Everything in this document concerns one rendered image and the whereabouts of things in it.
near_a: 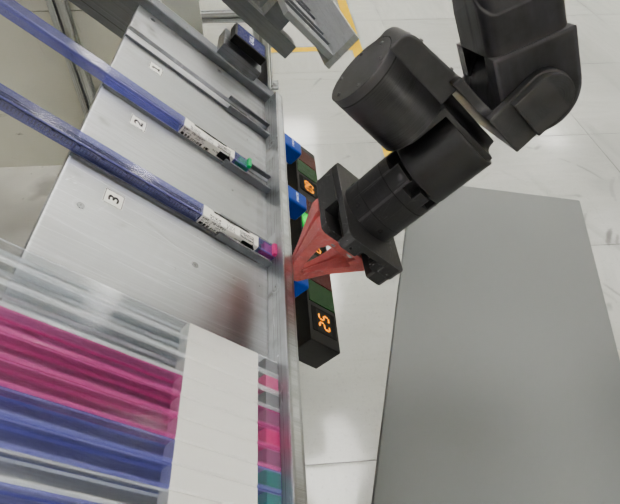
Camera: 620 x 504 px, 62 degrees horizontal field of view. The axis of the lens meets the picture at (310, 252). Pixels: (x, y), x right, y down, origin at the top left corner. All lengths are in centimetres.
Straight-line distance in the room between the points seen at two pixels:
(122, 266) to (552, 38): 33
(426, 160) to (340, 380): 91
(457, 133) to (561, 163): 169
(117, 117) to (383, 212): 24
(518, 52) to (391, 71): 8
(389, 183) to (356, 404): 87
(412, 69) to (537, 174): 162
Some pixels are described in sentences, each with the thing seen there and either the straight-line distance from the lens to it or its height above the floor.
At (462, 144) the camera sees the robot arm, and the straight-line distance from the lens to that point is 40.
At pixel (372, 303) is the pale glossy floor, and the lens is 140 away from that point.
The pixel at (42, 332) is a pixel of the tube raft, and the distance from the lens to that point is 31.
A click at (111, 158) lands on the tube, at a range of 43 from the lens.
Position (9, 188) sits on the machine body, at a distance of 85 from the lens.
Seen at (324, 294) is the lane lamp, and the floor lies 66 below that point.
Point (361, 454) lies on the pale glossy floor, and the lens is 117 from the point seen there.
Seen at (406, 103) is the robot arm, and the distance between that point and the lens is 37.
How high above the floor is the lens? 107
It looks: 44 degrees down
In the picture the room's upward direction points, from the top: straight up
